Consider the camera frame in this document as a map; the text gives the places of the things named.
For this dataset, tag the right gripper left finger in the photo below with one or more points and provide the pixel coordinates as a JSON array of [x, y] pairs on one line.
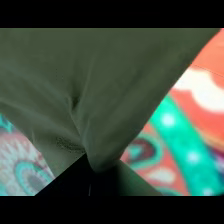
[[71, 183]]

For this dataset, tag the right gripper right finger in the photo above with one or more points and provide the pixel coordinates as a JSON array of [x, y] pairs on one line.
[[123, 183]]

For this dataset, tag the grey-green shirt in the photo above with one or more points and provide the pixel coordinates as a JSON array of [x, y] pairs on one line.
[[100, 83]]

